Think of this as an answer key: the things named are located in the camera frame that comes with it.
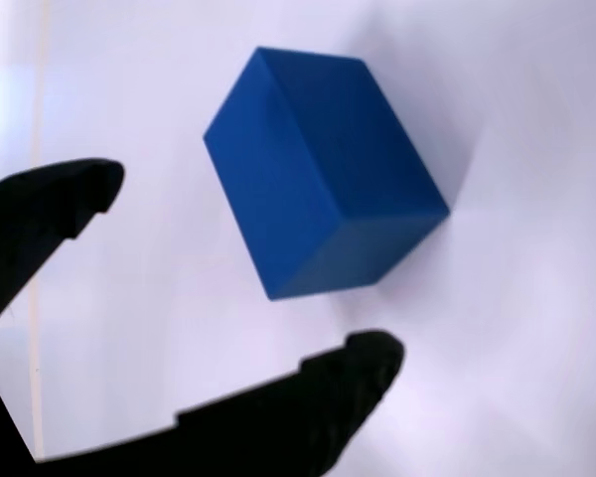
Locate blue block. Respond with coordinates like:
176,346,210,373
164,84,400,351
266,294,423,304
202,45,452,303

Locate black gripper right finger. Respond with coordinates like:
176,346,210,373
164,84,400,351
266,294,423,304
22,330,407,477

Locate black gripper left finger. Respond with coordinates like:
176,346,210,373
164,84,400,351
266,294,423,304
0,157,126,344

